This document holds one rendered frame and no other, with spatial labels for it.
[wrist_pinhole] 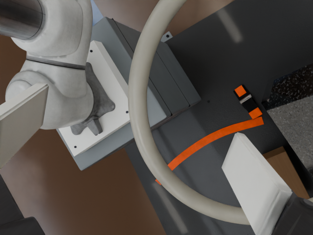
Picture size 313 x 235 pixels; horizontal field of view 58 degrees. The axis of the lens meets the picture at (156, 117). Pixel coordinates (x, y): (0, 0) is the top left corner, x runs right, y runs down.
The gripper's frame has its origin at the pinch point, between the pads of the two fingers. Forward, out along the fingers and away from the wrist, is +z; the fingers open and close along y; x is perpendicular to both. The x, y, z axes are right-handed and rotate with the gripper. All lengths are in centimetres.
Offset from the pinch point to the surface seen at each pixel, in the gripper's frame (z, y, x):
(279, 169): 110, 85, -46
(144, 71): 24.8, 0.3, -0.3
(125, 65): 78, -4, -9
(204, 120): 139, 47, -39
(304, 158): 69, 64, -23
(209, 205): 25.2, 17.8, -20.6
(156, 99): 72, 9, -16
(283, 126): 74, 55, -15
